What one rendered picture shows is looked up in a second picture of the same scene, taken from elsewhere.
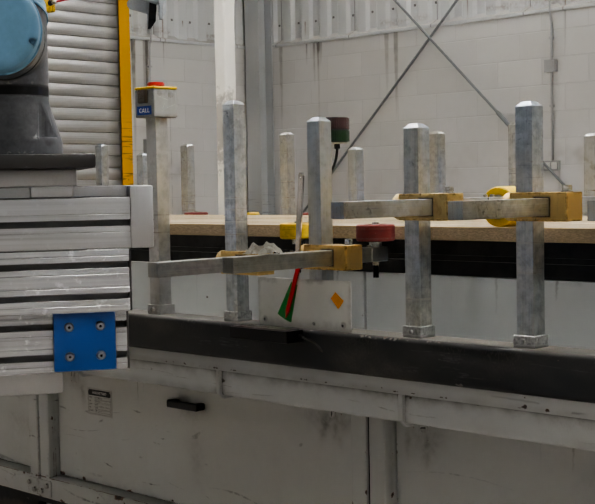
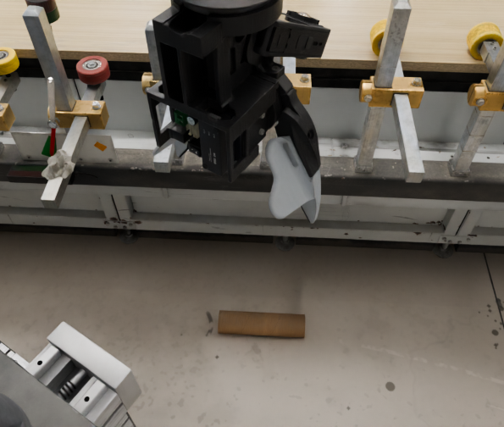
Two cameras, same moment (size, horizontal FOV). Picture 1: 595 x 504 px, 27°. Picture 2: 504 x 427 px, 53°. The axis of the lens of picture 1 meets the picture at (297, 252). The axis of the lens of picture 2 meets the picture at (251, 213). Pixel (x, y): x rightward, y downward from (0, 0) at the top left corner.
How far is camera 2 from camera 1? 1.66 m
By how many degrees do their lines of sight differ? 59
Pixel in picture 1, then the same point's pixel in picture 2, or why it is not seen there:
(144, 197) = (128, 381)
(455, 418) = (207, 194)
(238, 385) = (10, 185)
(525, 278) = (269, 133)
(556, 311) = not seen: hidden behind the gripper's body
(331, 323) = (98, 158)
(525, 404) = not seen: hidden behind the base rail
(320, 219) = (65, 94)
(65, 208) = not seen: outside the picture
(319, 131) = (41, 25)
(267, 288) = (24, 139)
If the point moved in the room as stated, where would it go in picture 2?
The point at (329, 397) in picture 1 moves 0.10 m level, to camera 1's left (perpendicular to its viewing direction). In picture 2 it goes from (100, 188) to (69, 205)
